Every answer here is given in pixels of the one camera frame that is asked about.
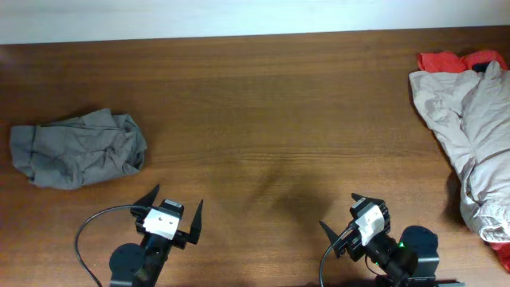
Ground grey crumpled garment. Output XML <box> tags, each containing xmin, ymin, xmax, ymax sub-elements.
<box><xmin>10</xmin><ymin>108</ymin><xmax>147</xmax><ymax>190</ymax></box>

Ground left black cable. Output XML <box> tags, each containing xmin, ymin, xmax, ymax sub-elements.
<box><xmin>74</xmin><ymin>204</ymin><xmax>149</xmax><ymax>287</ymax></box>

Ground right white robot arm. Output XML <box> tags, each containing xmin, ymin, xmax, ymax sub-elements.
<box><xmin>318</xmin><ymin>193</ymin><xmax>464</xmax><ymax>287</ymax></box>

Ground black garment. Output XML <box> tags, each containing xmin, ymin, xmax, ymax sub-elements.
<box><xmin>472</xmin><ymin>61</ymin><xmax>490</xmax><ymax>73</ymax></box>

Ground red garment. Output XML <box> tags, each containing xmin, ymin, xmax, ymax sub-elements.
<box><xmin>416</xmin><ymin>49</ymin><xmax>510</xmax><ymax>273</ymax></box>

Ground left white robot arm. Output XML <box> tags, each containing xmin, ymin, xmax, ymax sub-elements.
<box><xmin>109</xmin><ymin>186</ymin><xmax>203</xmax><ymax>287</ymax></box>

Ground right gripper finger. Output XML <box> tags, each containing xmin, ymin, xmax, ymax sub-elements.
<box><xmin>351</xmin><ymin>193</ymin><xmax>385</xmax><ymax>203</ymax></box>
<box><xmin>319</xmin><ymin>220</ymin><xmax>341</xmax><ymax>258</ymax></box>

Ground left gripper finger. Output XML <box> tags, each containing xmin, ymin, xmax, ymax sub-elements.
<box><xmin>187</xmin><ymin>200</ymin><xmax>203</xmax><ymax>245</ymax></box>
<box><xmin>134</xmin><ymin>184</ymin><xmax>160</xmax><ymax>207</ymax></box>

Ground beige cargo shorts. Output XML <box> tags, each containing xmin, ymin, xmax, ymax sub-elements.
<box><xmin>408</xmin><ymin>61</ymin><xmax>510</xmax><ymax>244</ymax></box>

